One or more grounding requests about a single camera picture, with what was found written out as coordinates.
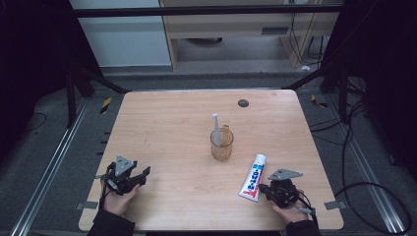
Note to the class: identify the black horizontal bar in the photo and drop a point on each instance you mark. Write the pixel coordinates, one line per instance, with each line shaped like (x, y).
(196, 11)

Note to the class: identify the dark round table grommet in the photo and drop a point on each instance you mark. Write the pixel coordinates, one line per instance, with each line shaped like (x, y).
(243, 103)

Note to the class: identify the white electric toothbrush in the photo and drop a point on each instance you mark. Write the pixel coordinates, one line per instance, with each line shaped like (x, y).
(216, 131)

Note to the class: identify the white cabinet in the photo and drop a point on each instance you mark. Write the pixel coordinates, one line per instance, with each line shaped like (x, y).
(124, 42)

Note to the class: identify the black curtain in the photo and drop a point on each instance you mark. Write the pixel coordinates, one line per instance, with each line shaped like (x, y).
(387, 65)
(32, 65)

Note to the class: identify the grey tape piece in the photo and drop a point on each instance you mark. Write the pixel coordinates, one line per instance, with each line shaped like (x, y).
(335, 205)
(87, 205)

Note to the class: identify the amber glass cup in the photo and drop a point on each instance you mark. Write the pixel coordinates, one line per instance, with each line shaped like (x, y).
(223, 149)

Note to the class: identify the white toothpaste tube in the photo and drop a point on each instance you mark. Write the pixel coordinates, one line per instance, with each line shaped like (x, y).
(254, 175)

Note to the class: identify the black metal stand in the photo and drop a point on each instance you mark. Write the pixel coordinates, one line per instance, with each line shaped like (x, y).
(342, 95)
(71, 98)

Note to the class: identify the light wooden desk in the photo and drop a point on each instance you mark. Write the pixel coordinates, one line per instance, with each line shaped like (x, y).
(229, 24)

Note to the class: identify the person's left hand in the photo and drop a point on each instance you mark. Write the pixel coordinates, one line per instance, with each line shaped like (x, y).
(118, 203)

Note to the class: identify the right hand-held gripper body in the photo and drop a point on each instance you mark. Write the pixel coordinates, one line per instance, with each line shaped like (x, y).
(283, 193)

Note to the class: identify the small white object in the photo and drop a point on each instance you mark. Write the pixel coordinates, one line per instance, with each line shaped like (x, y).
(305, 68)

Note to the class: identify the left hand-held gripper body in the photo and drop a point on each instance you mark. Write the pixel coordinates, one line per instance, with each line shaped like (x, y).
(121, 180)

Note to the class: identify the aluminium floor rail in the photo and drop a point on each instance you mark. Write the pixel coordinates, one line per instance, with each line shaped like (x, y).
(49, 167)
(370, 177)

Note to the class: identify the yellow black tape strip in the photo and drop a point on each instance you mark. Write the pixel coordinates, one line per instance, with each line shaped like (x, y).
(105, 105)
(318, 102)

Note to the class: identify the person's right hand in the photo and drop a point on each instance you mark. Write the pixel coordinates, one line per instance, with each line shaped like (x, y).
(291, 214)

